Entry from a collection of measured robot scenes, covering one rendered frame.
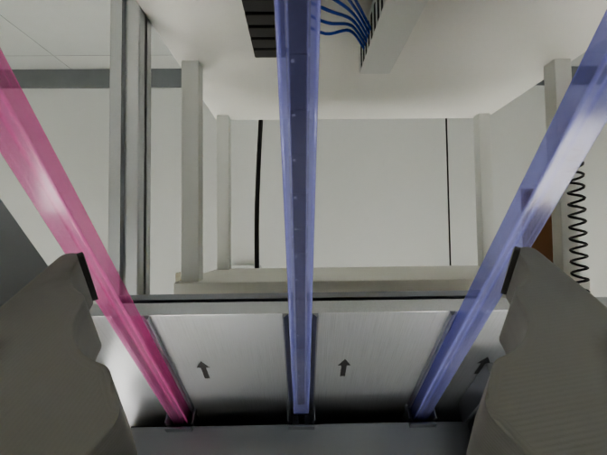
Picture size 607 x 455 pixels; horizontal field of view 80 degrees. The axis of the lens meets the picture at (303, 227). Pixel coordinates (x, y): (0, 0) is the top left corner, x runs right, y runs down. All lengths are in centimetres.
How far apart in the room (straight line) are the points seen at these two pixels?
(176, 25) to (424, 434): 60
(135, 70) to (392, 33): 34
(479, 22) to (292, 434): 59
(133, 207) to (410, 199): 167
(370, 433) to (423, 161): 181
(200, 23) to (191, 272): 38
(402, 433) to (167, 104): 200
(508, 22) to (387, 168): 143
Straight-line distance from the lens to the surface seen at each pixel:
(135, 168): 53
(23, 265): 32
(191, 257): 65
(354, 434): 38
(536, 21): 69
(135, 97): 56
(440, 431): 40
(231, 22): 61
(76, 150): 231
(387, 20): 53
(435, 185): 209
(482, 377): 35
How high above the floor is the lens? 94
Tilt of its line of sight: 2 degrees down
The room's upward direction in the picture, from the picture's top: 179 degrees clockwise
